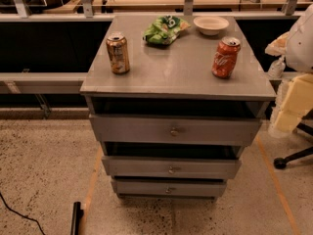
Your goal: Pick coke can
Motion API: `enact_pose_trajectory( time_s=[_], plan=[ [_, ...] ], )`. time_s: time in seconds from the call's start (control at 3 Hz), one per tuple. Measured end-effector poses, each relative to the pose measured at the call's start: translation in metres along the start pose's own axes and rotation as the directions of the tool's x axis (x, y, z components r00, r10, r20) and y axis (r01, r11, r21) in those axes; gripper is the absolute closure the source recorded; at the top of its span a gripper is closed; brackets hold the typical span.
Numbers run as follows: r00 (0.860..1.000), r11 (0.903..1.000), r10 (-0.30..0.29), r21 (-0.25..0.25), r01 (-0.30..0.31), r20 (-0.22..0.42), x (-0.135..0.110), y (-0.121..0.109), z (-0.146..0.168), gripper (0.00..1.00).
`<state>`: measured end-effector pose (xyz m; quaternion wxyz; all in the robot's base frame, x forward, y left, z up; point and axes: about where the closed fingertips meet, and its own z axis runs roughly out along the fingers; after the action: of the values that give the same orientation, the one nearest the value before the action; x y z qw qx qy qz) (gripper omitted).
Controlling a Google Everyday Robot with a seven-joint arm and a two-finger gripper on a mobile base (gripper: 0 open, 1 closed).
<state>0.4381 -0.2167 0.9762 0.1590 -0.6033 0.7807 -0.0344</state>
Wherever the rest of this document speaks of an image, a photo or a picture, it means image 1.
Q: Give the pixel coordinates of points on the grey drawer cabinet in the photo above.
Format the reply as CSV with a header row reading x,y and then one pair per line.
x,y
175,81

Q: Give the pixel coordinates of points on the black chair base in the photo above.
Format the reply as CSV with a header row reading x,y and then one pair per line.
x,y
281,163

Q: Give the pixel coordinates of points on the top grey drawer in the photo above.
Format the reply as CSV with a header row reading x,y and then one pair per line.
x,y
175,130

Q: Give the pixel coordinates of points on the gold soda can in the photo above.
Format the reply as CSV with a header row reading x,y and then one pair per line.
x,y
118,53

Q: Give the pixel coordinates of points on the grey drawer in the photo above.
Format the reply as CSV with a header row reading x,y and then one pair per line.
x,y
175,130
170,168
169,188

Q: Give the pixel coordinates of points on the white bowl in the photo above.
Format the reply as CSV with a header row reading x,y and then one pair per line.
x,y
210,25

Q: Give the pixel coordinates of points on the red coke can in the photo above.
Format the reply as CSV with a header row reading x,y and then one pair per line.
x,y
225,57

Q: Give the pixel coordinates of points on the green chip bag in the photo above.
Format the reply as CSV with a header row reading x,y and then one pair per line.
x,y
164,30

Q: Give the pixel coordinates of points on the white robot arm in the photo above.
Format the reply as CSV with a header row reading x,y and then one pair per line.
x,y
296,46

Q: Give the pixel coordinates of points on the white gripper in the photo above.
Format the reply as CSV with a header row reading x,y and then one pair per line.
x,y
301,48

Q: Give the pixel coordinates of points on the middle grey drawer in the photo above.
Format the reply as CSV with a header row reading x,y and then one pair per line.
x,y
170,168

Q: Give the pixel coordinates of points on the black floor bar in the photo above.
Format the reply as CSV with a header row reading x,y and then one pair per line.
x,y
77,214

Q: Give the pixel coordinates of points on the bottom grey drawer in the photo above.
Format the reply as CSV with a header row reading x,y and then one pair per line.
x,y
169,188

